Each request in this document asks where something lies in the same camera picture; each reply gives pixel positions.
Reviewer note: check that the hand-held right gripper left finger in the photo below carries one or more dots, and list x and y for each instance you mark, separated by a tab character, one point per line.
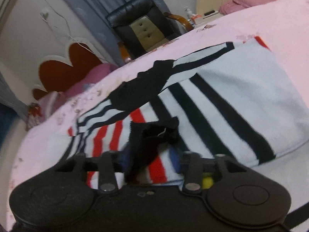
125	160

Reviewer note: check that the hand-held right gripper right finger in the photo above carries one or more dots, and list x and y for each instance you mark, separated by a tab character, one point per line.
174	160

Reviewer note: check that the striped knit sweater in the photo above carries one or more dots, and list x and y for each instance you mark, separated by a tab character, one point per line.
229	77

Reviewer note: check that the pink striped pillow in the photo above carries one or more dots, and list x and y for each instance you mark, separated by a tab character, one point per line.
49	104

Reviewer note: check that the red heart-shaped headboard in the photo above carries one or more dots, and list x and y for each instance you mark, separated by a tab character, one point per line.
79	60

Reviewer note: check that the grey cloth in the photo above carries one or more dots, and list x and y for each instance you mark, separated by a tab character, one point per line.
12	94

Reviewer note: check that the red white tissue box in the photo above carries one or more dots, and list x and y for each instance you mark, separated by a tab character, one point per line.
196	19

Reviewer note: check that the white bedside table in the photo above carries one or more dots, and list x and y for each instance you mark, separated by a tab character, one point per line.
212	18

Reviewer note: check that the clear pump bottle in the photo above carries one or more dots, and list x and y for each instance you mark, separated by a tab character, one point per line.
188	13

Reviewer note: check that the black leather armchair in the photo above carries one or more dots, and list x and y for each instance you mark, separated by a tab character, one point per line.
130	12

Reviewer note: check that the grey blue curtain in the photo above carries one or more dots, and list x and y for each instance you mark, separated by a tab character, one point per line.
79	0

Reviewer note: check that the pink floral bed sheet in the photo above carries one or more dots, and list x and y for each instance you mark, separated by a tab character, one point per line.
277	24

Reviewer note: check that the white wall socket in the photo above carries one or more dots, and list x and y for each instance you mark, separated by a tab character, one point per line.
44	13

